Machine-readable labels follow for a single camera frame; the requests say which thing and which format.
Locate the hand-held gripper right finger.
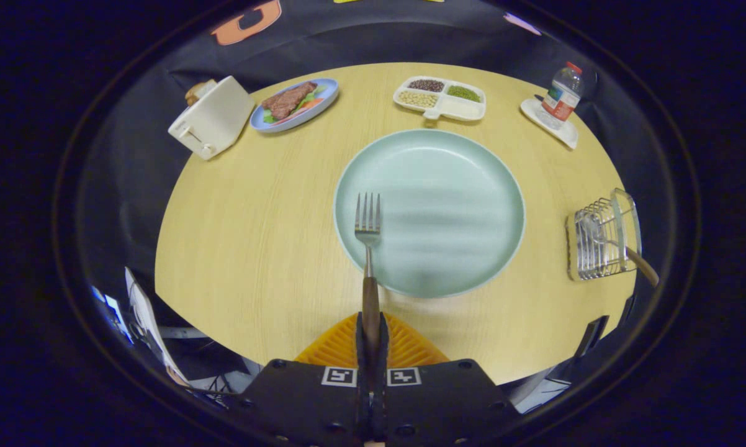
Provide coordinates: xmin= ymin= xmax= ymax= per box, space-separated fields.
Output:
xmin=373 ymin=312 xmax=519 ymax=447

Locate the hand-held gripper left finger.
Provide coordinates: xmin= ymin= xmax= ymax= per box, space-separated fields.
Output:
xmin=230 ymin=312 xmax=374 ymax=447

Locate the fork with wooden handle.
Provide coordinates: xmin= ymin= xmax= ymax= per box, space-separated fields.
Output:
xmin=354 ymin=192 xmax=382 ymax=358

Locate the spoon with wooden handle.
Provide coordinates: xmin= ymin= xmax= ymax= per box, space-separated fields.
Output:
xmin=578 ymin=211 xmax=660 ymax=288

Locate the black chair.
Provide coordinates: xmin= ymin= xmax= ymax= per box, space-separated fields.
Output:
xmin=572 ymin=315 xmax=611 ymax=361

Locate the white board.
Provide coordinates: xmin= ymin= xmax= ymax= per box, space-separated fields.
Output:
xmin=125 ymin=267 xmax=191 ymax=386

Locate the light green plate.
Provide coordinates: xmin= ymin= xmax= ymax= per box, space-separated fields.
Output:
xmin=333 ymin=129 xmax=526 ymax=299

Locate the blue lit screen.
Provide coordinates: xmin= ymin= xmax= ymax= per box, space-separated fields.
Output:
xmin=91 ymin=286 xmax=135 ymax=345

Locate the white square coaster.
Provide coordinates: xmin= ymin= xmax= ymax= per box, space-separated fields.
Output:
xmin=520 ymin=97 xmax=579 ymax=150

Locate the white divided dish with beans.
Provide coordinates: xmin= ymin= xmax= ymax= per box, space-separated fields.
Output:
xmin=393 ymin=76 xmax=487 ymax=122

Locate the white toaster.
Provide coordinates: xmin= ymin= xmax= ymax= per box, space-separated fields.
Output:
xmin=168 ymin=76 xmax=256 ymax=161

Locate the blue plate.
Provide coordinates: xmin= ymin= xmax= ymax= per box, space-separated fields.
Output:
xmin=249 ymin=78 xmax=339 ymax=133

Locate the steak with vegetables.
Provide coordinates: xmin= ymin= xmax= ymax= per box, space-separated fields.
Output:
xmin=261 ymin=81 xmax=318 ymax=120

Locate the clear plastic water bottle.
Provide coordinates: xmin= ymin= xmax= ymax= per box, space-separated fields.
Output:
xmin=541 ymin=61 xmax=584 ymax=129

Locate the toasted bread slice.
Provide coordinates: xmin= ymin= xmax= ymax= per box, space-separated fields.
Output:
xmin=184 ymin=79 xmax=217 ymax=106

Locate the metal wire basket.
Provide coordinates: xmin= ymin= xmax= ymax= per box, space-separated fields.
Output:
xmin=565 ymin=188 xmax=642 ymax=282

